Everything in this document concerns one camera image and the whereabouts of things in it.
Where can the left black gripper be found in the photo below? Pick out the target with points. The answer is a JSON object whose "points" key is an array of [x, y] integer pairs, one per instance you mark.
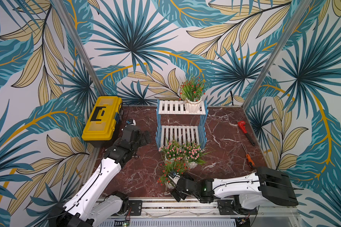
{"points": [[144, 142]]}

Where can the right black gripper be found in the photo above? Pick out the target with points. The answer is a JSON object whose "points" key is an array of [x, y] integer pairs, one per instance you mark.
{"points": [[177, 190]]}

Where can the pink flower pot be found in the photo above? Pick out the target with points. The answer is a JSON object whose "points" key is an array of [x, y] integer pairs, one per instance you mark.
{"points": [[194, 154], [172, 152]]}

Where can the red flower pot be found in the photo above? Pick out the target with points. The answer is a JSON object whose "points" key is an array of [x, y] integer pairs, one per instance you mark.
{"points": [[192, 91], [179, 167]]}

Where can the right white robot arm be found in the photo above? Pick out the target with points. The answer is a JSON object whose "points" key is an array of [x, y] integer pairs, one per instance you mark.
{"points": [[239, 195]]}

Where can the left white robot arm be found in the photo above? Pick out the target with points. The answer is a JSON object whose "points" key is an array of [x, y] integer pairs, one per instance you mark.
{"points": [[82, 210]]}

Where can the blue white wooden rack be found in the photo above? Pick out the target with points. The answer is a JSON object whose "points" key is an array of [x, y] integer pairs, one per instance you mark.
{"points": [[180, 133]]}

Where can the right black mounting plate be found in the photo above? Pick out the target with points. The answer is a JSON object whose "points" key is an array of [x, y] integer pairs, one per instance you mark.
{"points": [[230, 207]]}

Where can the black mounting plate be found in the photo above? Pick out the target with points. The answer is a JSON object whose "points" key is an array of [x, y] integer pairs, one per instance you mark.
{"points": [[132, 208], [230, 207]]}

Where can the yellow black toolbox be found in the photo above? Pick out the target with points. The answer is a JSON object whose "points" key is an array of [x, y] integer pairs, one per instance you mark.
{"points": [[103, 125]]}

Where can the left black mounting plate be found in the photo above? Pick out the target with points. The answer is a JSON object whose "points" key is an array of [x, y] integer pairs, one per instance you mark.
{"points": [[132, 208]]}

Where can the red pipe wrench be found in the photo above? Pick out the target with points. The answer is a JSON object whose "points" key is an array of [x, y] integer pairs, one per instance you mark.
{"points": [[241, 125]]}

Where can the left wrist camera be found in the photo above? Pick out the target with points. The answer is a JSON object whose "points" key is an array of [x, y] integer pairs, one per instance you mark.
{"points": [[130, 122]]}

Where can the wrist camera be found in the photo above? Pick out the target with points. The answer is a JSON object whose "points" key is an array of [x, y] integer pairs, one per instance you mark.
{"points": [[130, 122], [173, 175]]}

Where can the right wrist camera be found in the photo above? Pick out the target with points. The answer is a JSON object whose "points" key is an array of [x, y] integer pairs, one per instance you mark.
{"points": [[173, 175]]}

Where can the white perforated cable tray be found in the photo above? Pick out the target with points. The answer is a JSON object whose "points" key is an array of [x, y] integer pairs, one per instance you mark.
{"points": [[171, 222]]}

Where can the orange handled screwdriver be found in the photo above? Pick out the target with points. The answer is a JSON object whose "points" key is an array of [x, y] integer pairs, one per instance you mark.
{"points": [[249, 159]]}

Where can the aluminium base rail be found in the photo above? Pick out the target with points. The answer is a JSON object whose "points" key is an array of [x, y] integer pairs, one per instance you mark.
{"points": [[189, 208]]}

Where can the left aluminium corner post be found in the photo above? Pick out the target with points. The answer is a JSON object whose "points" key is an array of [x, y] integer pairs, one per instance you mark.
{"points": [[70, 27]]}

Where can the aluminium corner post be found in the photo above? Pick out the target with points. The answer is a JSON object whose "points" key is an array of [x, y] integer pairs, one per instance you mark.
{"points": [[70, 27], [302, 7]]}

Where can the right aluminium corner post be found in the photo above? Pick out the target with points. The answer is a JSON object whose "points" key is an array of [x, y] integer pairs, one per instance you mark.
{"points": [[302, 7]]}

